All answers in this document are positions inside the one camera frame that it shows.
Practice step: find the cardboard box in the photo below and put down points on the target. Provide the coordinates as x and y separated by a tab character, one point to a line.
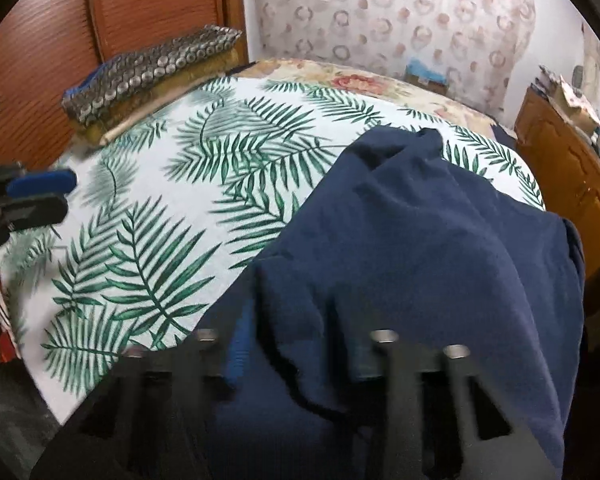
572	105

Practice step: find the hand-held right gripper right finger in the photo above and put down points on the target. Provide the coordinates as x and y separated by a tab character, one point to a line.
405	390

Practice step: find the navy blanket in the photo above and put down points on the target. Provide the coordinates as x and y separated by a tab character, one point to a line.
502	132

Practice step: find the wooden louvred wardrobe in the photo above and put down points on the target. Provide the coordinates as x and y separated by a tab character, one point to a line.
145	5

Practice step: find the blue box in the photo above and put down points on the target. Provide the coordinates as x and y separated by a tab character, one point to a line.
422	72

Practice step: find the navy t-shirt with orange print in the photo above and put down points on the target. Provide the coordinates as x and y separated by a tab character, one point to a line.
405	240

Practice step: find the circle patterned wall cloth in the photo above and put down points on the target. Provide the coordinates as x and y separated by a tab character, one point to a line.
380	10

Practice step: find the white palm leaf print sheet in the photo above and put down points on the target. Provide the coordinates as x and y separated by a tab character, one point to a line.
180	170

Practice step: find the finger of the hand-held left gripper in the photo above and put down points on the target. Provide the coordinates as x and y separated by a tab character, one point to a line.
30	212
42	182

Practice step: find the wooden cabinet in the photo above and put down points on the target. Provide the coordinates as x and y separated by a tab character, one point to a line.
565	170

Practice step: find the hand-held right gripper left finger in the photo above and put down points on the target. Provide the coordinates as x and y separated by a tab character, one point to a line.
241	350

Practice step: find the floral blanket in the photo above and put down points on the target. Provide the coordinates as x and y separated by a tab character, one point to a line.
360	82

